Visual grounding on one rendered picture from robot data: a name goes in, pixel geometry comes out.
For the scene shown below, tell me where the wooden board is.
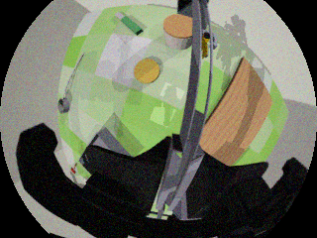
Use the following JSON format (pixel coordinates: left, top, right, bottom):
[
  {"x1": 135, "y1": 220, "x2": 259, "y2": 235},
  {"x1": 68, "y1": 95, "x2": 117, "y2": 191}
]
[{"x1": 199, "y1": 57, "x2": 273, "y2": 167}]

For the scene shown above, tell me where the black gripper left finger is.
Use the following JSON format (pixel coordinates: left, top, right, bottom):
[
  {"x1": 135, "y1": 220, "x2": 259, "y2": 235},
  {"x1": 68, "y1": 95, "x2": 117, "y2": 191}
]
[{"x1": 86, "y1": 136, "x2": 171, "y2": 215}]

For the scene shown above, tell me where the grey canister with wooden lid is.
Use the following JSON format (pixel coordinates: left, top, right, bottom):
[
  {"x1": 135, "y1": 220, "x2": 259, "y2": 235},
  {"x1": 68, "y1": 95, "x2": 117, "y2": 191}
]
[{"x1": 162, "y1": 15, "x2": 193, "y2": 51}]

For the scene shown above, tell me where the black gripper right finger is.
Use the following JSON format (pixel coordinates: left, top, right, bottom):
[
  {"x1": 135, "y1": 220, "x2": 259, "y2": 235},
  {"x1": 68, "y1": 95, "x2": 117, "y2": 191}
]
[{"x1": 186, "y1": 151, "x2": 268, "y2": 219}]

